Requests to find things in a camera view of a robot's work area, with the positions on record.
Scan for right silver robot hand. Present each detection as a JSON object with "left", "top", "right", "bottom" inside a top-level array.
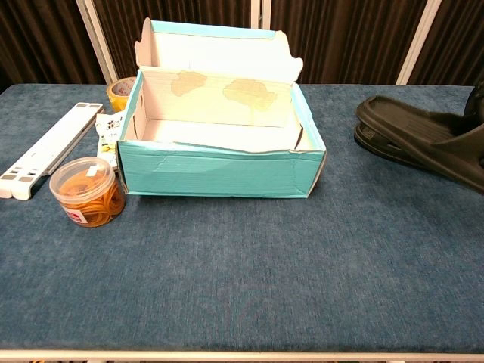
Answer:
[{"left": 464, "top": 77, "right": 484, "bottom": 126}]

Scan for black slipper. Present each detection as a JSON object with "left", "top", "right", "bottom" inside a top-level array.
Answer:
[
  {"left": 354, "top": 123, "right": 455, "bottom": 178},
  {"left": 356, "top": 95, "right": 484, "bottom": 194}
]

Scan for light blue shoe box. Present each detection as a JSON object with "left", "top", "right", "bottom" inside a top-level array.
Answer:
[{"left": 116, "top": 17, "right": 327, "bottom": 199}]

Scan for dark pleated curtain panel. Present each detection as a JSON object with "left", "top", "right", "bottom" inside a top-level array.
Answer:
[
  {"left": 0, "top": 0, "right": 105, "bottom": 86},
  {"left": 408, "top": 0, "right": 484, "bottom": 87},
  {"left": 268, "top": 0, "right": 428, "bottom": 85},
  {"left": 92, "top": 0, "right": 254, "bottom": 82}
]

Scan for blue table mat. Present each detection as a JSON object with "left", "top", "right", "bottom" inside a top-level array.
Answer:
[{"left": 0, "top": 82, "right": 484, "bottom": 355}]

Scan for tan packing tape roll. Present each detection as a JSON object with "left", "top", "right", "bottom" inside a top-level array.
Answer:
[{"left": 106, "top": 76, "right": 138, "bottom": 113}]

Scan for white peanut snack bag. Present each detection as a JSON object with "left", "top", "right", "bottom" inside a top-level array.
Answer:
[{"left": 95, "top": 111, "right": 126, "bottom": 170}]

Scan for clear jar of rubber bands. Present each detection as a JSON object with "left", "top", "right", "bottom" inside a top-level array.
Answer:
[{"left": 48, "top": 156, "right": 126, "bottom": 228}]

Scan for white folding laptop stand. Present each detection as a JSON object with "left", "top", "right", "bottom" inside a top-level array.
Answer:
[{"left": 0, "top": 101, "right": 104, "bottom": 200}]

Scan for white partition frame post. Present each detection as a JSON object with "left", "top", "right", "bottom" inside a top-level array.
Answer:
[
  {"left": 395, "top": 0, "right": 443, "bottom": 86},
  {"left": 75, "top": 0, "right": 120, "bottom": 85},
  {"left": 251, "top": 0, "right": 271, "bottom": 32}
]

